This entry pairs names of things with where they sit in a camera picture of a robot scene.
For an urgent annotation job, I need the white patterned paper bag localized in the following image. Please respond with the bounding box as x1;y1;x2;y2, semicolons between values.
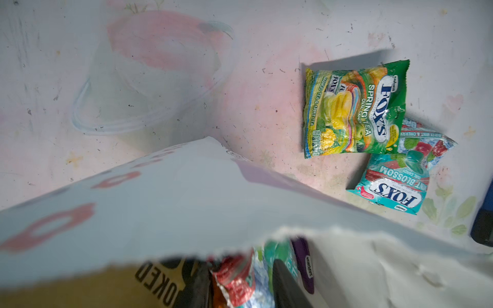
1;137;492;307

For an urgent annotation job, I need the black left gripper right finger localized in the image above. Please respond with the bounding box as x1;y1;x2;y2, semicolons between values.
272;259;313;308

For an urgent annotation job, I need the blue black stapler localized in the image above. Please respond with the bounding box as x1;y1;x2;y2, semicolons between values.
470;183;493;247

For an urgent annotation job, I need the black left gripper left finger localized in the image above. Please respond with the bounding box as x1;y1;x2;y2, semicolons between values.
173;261;212;307

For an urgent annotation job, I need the yellow kettle chips bag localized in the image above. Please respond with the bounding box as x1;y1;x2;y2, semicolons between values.
1;259;201;307

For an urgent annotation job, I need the teal Fox's mint blossom candy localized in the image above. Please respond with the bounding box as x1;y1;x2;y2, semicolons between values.
348;118;457;215

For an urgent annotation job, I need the green Fox's spring tea candy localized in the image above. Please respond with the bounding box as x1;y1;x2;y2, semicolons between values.
303;60;410;159

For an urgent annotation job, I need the purple snack packet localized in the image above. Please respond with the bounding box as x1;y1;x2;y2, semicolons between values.
291;237;315;295

